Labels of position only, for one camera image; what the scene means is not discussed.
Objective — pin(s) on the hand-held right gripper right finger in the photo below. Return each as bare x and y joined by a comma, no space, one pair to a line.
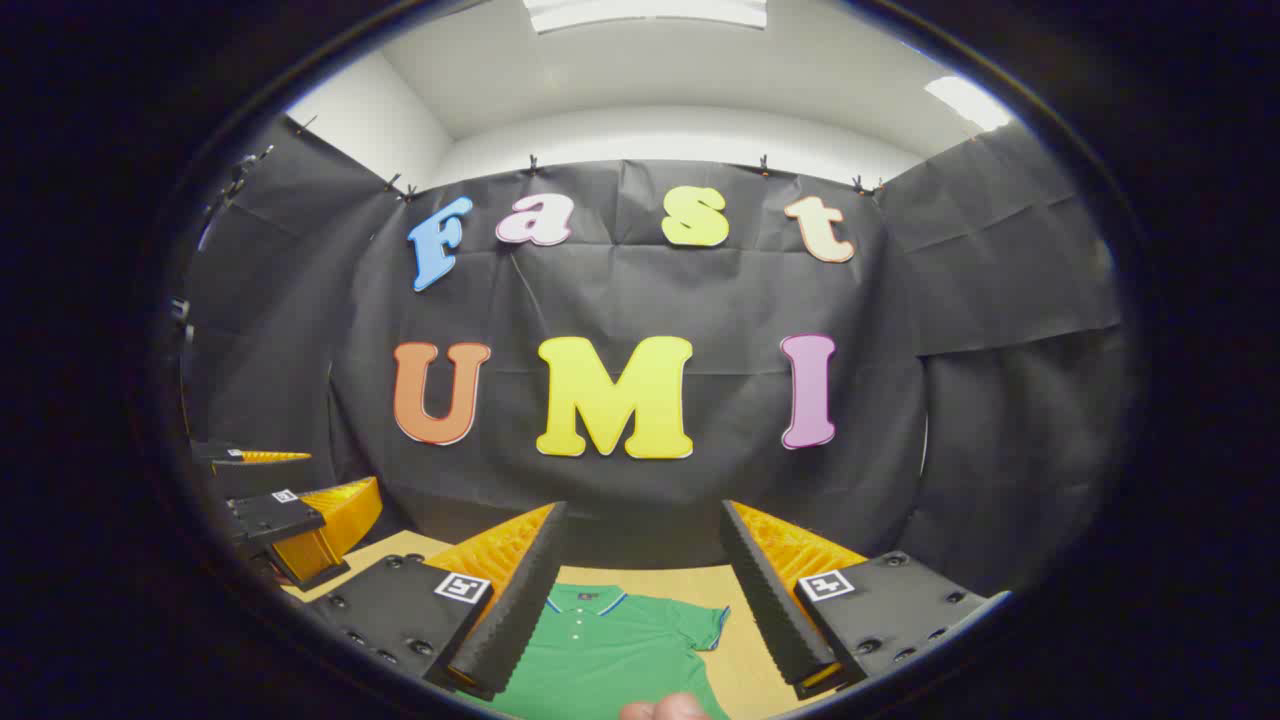
770,610

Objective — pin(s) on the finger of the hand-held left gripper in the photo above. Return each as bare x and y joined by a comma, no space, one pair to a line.
215,455
275,515

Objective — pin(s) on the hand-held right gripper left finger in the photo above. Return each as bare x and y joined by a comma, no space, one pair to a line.
525,610

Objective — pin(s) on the green T-shirt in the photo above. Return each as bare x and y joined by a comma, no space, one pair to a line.
600,660

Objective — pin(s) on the black backdrop cloth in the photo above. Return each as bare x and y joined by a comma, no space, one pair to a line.
700,300

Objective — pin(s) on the ceiling light panel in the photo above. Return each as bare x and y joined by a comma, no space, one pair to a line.
968,103

